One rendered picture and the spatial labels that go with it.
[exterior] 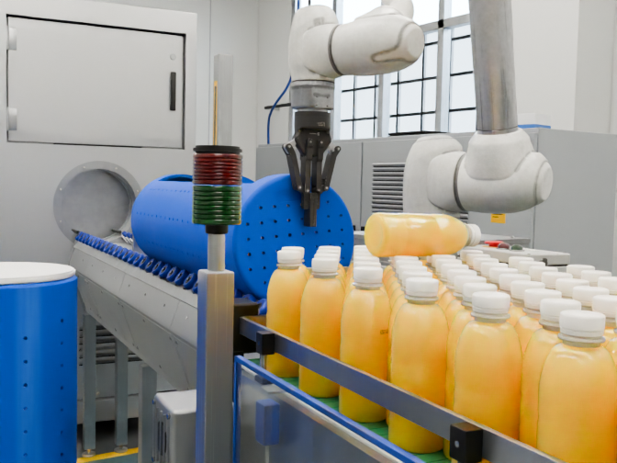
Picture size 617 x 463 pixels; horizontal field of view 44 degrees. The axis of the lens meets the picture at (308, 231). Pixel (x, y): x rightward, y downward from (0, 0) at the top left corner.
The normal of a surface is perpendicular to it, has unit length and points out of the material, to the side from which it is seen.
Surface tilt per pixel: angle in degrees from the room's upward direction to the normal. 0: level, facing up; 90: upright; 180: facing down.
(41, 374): 90
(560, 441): 90
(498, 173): 99
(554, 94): 90
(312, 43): 88
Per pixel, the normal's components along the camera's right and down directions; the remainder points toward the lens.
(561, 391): -0.65, -0.09
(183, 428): 0.45, 0.07
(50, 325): 0.86, 0.05
